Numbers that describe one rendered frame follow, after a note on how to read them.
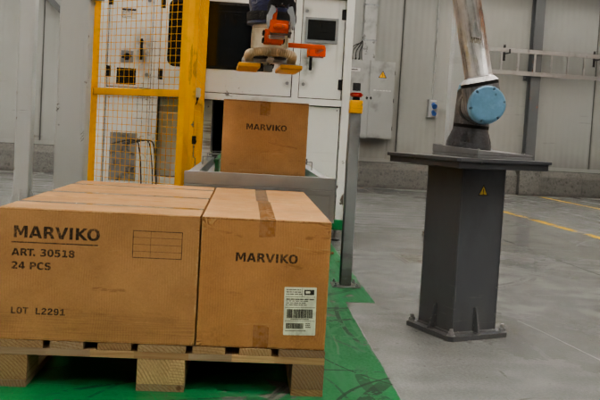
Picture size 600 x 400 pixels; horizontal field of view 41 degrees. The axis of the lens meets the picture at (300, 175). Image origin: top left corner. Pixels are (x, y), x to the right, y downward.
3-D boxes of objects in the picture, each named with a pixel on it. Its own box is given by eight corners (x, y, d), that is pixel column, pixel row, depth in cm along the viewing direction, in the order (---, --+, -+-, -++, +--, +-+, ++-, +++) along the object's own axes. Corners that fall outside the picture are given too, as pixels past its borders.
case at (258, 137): (221, 176, 435) (226, 103, 433) (295, 180, 438) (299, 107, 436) (219, 184, 375) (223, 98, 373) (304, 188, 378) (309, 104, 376)
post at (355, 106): (337, 284, 436) (348, 100, 431) (350, 284, 437) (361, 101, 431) (339, 286, 430) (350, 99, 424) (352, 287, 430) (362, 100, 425)
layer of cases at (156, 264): (77, 269, 359) (81, 180, 357) (298, 279, 366) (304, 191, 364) (-6, 338, 240) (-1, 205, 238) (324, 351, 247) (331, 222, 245)
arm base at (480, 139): (473, 147, 353) (477, 125, 353) (500, 152, 336) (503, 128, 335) (437, 144, 346) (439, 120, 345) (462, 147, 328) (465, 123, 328)
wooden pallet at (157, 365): (75, 300, 360) (77, 269, 359) (297, 310, 367) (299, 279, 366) (-9, 386, 241) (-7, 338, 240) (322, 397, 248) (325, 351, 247)
